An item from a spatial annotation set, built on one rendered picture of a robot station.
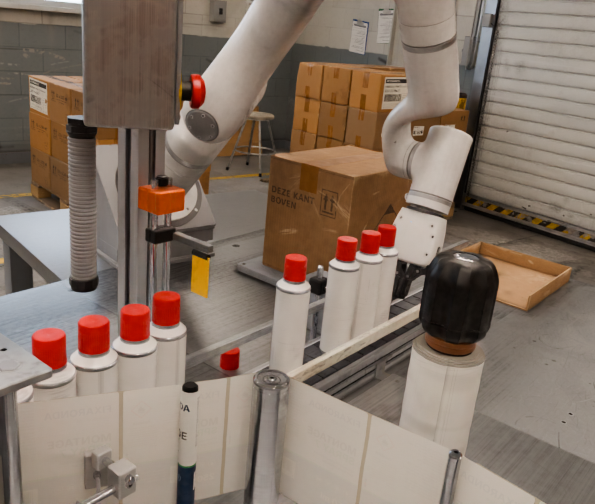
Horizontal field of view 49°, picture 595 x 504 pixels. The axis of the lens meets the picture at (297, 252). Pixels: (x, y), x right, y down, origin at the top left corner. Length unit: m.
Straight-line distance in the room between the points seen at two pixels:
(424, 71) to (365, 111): 3.45
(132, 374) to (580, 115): 4.83
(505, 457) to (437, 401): 0.21
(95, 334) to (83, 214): 0.15
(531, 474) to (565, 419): 0.27
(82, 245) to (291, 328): 0.34
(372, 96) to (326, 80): 0.46
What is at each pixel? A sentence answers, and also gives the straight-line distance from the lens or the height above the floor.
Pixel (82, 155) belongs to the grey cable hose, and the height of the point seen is 1.24.
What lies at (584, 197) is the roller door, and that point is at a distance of 5.38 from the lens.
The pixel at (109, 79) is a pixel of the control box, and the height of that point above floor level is 1.34.
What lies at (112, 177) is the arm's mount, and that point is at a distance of 1.61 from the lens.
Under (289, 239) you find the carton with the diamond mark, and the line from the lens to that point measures 1.51.
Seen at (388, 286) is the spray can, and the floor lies 0.98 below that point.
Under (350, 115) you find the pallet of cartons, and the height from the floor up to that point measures 0.84.
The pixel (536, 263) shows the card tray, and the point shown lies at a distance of 1.89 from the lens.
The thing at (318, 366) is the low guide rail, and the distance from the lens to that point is 1.04.
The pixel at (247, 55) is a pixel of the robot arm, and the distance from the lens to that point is 1.23.
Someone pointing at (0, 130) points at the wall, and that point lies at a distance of 6.33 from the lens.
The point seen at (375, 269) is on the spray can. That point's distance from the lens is 1.12.
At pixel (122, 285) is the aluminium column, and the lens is 0.96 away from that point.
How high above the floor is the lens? 1.41
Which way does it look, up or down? 19 degrees down
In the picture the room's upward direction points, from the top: 6 degrees clockwise
